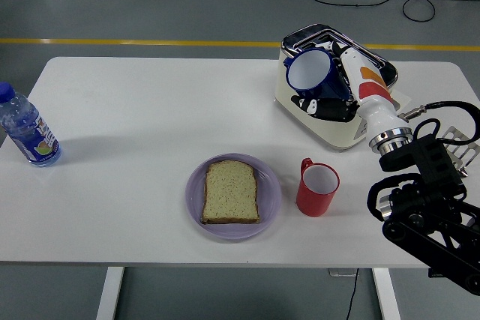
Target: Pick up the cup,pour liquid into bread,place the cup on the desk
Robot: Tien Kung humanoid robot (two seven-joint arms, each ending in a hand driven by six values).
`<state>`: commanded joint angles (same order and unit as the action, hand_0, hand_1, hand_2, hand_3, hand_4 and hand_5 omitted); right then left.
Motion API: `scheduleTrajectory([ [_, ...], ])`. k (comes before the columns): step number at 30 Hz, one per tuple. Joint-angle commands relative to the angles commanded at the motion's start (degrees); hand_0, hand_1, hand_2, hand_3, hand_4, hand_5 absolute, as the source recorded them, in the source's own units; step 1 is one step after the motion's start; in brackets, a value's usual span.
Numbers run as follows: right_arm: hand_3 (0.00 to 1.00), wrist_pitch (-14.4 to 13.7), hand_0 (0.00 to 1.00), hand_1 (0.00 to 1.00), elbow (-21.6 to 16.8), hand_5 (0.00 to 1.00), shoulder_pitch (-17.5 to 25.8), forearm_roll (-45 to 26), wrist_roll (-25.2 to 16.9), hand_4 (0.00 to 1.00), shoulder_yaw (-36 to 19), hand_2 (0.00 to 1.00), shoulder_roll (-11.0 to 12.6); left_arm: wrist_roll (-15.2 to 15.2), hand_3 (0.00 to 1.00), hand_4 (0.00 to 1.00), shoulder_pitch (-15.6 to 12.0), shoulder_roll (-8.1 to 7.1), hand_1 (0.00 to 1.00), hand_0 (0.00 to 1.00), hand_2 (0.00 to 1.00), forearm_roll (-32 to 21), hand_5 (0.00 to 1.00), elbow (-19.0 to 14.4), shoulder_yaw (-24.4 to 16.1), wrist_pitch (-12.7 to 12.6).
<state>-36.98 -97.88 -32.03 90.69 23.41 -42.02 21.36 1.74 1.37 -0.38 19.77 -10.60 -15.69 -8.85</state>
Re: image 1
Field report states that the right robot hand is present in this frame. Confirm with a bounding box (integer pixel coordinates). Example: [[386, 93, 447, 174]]
[[290, 40, 412, 141]]

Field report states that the blue enamel cup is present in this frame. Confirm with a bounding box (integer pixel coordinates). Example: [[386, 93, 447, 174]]
[[283, 49, 352, 100]]

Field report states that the red enamel cup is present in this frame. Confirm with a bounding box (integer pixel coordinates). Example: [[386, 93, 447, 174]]
[[295, 157, 341, 218]]

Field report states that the bread slice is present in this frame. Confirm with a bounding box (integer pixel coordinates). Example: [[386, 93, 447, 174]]
[[201, 160, 262, 225]]

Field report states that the white paper sheet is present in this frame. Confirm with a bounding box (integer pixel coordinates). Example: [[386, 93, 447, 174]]
[[391, 89, 413, 112]]

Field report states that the cream chrome toaster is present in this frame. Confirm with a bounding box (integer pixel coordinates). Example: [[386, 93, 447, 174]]
[[274, 22, 399, 152]]

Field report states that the purple round plate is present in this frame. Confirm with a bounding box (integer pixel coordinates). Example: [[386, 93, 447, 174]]
[[185, 152, 283, 244]]

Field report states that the white under-table box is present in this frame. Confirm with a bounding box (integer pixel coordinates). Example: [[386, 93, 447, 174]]
[[328, 268, 359, 278]]

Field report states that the white table leg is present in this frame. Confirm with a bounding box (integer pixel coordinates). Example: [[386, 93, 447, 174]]
[[96, 266, 125, 320], [372, 268, 401, 320]]

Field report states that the blue capped water bottle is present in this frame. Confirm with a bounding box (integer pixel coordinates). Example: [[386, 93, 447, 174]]
[[0, 81, 63, 168]]

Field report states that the thin black hanging cable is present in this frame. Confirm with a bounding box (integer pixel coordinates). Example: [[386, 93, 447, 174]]
[[344, 268, 360, 320]]

